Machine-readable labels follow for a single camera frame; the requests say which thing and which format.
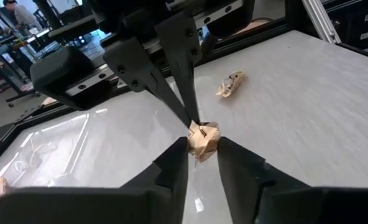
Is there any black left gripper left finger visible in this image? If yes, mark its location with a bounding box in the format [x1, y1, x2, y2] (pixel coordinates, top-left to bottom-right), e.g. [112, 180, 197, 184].
[118, 136, 190, 224]

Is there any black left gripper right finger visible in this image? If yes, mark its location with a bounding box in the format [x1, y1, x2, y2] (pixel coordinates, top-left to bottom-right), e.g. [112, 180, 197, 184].
[216, 136, 312, 224]

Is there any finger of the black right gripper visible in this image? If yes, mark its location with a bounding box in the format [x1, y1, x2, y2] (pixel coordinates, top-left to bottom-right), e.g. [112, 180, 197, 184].
[102, 36, 193, 128]
[154, 11, 202, 124]

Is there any white candy bar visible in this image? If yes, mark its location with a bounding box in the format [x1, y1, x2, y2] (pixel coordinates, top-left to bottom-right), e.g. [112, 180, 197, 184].
[186, 120, 221, 164]
[215, 70, 247, 98]
[0, 175, 11, 200]

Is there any black rolling desk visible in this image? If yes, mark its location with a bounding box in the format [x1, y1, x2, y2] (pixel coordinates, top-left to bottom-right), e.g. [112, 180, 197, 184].
[0, 40, 42, 108]

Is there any person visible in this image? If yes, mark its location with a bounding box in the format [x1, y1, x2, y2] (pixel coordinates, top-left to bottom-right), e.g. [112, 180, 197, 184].
[2, 0, 44, 32]

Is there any light wooden table panel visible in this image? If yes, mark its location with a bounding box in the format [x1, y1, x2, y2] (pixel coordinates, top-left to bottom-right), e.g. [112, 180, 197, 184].
[233, 17, 274, 35]

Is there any black drawer cabinet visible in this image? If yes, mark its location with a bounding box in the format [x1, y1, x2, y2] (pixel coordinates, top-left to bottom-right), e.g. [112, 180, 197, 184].
[326, 0, 368, 62]

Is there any silver aluminium extrusion post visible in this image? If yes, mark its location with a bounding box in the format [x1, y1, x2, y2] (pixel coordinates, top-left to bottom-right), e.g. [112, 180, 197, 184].
[301, 0, 343, 45]

